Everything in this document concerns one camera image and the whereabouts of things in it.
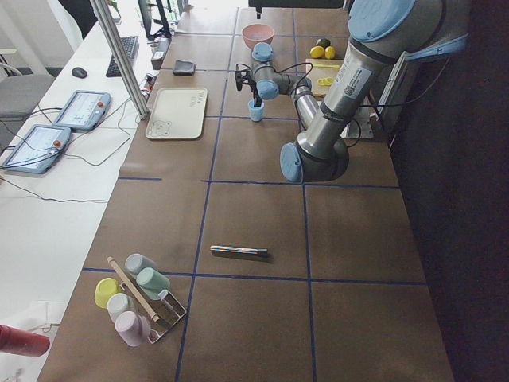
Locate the black computer mouse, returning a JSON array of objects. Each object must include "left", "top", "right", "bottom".
[{"left": 72, "top": 67, "right": 87, "bottom": 79}]

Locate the red bottle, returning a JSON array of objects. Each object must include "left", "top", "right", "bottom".
[{"left": 1, "top": 325, "right": 50, "bottom": 357}]

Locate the pink cup on rack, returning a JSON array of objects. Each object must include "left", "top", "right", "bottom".
[{"left": 115, "top": 311, "right": 151, "bottom": 347}]

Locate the lower teach pendant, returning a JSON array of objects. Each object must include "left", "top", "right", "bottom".
[{"left": 1, "top": 124, "right": 72, "bottom": 175}]

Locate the mint green cup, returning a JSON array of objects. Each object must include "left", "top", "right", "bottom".
[{"left": 136, "top": 267, "right": 170, "bottom": 300}]

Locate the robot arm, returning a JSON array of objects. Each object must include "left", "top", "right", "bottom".
[{"left": 235, "top": 1, "right": 471, "bottom": 183}]

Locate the teach pendant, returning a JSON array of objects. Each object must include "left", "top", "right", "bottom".
[
  {"left": 1, "top": 124, "right": 72, "bottom": 175},
  {"left": 53, "top": 90, "right": 111, "bottom": 131}
]

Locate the black keyboard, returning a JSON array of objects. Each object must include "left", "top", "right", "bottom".
[{"left": 105, "top": 35, "right": 140, "bottom": 78}]

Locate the folded grey cloth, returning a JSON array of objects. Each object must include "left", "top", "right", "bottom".
[{"left": 173, "top": 60, "right": 196, "bottom": 76}]

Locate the grey cup on rack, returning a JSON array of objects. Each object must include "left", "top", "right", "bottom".
[{"left": 124, "top": 253, "right": 157, "bottom": 276}]

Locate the yellow cup on rack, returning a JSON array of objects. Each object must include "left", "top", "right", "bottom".
[{"left": 94, "top": 278, "right": 120, "bottom": 309}]

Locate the wooden cutting board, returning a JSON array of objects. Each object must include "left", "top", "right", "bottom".
[{"left": 305, "top": 58, "right": 344, "bottom": 98}]

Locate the upper teach pendant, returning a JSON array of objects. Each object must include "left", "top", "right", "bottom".
[{"left": 53, "top": 90, "right": 111, "bottom": 131}]

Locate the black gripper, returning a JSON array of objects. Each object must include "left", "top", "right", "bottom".
[{"left": 235, "top": 63, "right": 262, "bottom": 107}]

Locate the light blue cup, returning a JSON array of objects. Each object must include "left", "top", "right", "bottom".
[{"left": 247, "top": 99, "right": 265, "bottom": 123}]

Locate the pink bowl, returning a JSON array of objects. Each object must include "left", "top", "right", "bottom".
[{"left": 242, "top": 24, "right": 275, "bottom": 50}]

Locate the white wire cup rack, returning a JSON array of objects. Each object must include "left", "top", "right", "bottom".
[{"left": 107, "top": 256, "right": 188, "bottom": 345}]

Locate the yellow knife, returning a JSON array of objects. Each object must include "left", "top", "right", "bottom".
[{"left": 309, "top": 63, "right": 342, "bottom": 69}]

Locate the steel muddler black tip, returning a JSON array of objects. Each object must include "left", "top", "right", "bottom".
[{"left": 209, "top": 245, "right": 269, "bottom": 259}]

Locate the aluminium frame post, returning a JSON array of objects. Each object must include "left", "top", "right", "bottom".
[{"left": 90, "top": 0, "right": 150, "bottom": 120}]

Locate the green avocado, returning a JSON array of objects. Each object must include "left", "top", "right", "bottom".
[{"left": 316, "top": 37, "right": 331, "bottom": 49}]

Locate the cream bear tray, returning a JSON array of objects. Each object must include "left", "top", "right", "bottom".
[{"left": 145, "top": 88, "right": 208, "bottom": 140}]

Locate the white cup on rack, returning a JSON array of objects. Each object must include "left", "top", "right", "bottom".
[{"left": 107, "top": 293, "right": 138, "bottom": 323}]

